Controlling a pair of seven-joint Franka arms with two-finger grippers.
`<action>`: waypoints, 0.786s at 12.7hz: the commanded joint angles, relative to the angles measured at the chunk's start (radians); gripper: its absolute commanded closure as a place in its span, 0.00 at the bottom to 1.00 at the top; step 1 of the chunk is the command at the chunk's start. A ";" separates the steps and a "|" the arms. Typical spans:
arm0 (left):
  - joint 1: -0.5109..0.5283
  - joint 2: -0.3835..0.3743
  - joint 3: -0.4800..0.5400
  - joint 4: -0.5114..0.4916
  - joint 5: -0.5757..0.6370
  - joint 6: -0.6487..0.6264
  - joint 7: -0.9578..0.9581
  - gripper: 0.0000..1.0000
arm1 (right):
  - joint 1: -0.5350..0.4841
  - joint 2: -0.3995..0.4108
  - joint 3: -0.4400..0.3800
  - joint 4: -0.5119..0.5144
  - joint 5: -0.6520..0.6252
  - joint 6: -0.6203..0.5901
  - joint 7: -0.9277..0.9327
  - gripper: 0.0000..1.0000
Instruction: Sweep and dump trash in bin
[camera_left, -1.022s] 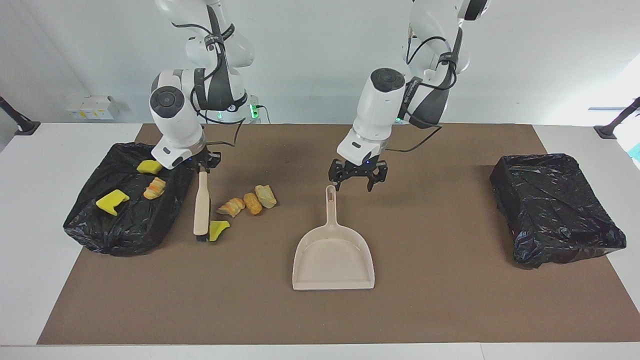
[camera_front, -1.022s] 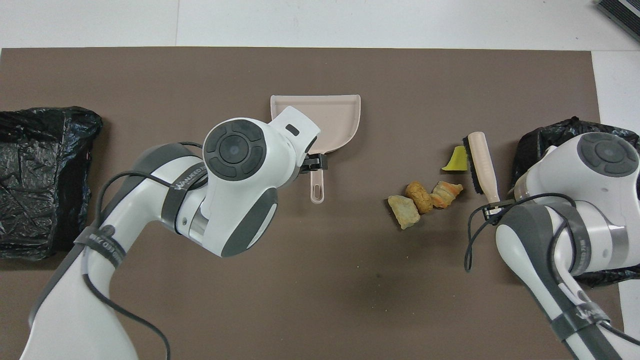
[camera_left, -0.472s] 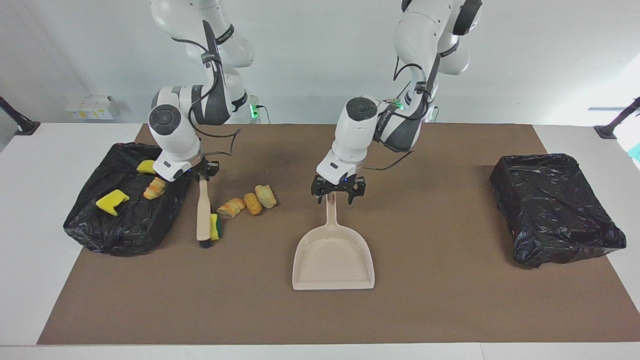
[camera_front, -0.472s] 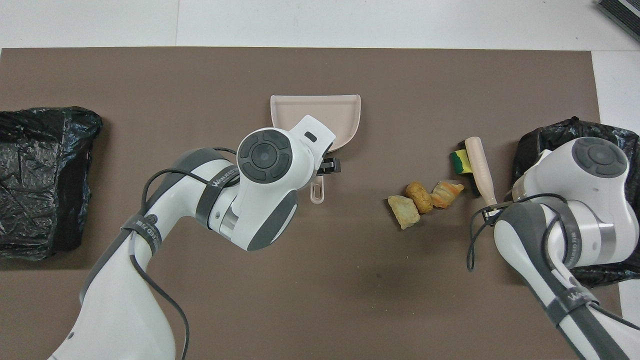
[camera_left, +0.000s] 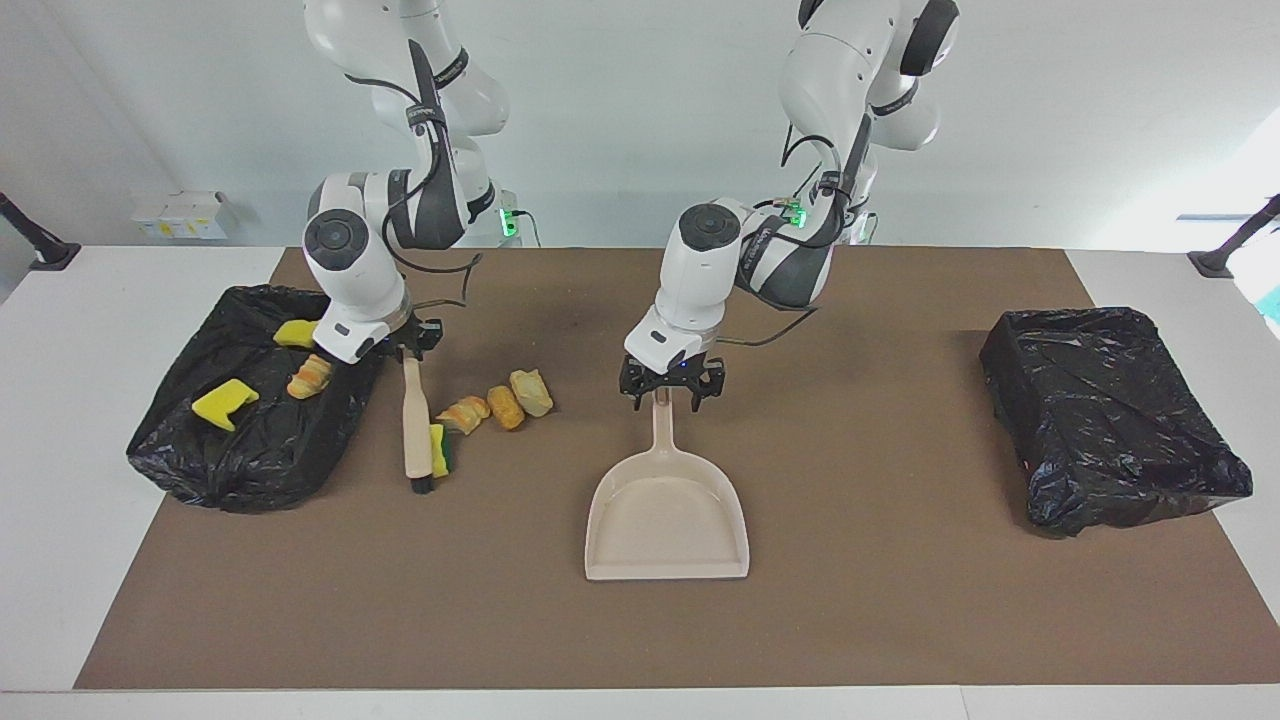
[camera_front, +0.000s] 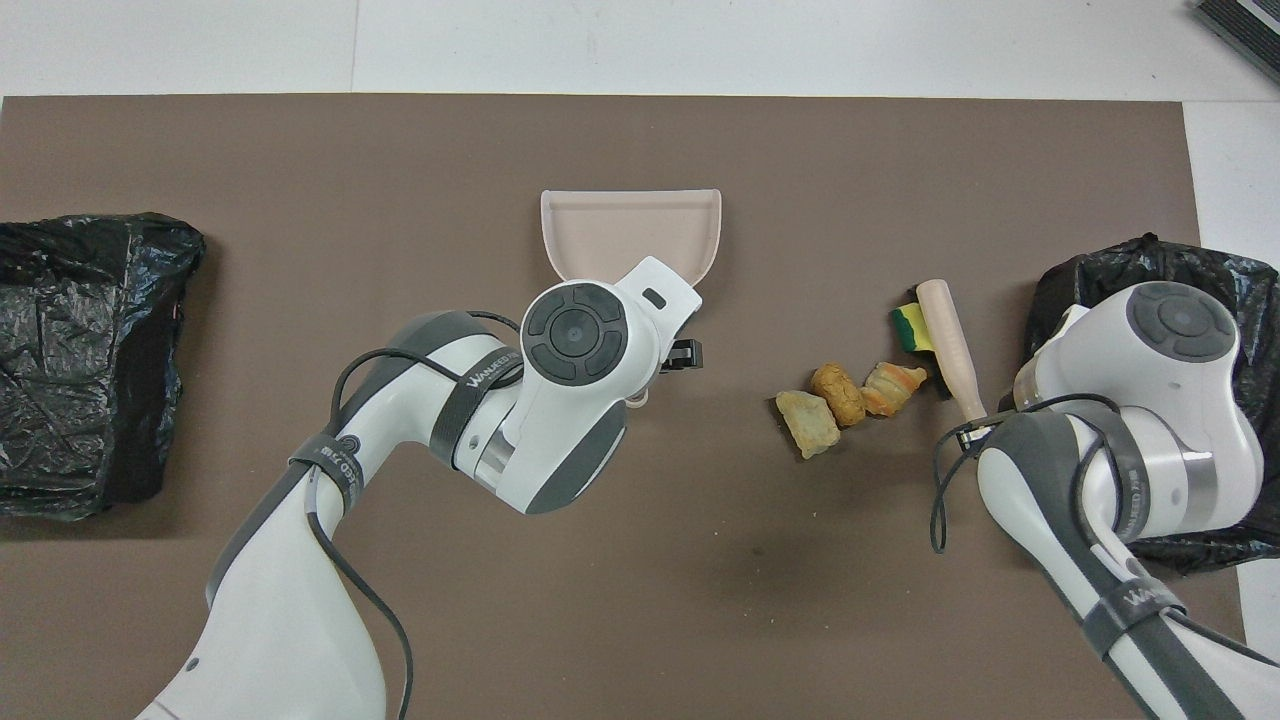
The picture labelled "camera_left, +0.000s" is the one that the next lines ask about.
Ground black bag lined bin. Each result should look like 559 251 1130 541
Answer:
126 285 393 514
978 306 1255 539

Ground brown table mat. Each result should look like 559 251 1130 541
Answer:
73 247 1280 691

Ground notched yellow sponge piece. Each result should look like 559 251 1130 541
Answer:
191 379 260 433

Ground small striped bread toy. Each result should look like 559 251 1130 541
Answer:
287 354 333 401

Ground white teal plastic item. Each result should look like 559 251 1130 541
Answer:
1225 235 1280 331

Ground beige plastic dustpan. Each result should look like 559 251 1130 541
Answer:
584 388 751 582

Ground white boxes yellow labels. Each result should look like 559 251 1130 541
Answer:
130 190 242 241

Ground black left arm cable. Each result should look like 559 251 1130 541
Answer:
715 135 876 348

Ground black camera stand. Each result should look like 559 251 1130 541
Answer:
0 192 82 272
1188 193 1280 279

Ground orange striped bread toy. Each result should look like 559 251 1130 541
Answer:
436 396 492 436

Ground beige brush black bristles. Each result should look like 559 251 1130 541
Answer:
400 345 451 496

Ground pale greenish foam chunk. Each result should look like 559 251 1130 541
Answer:
509 369 554 418

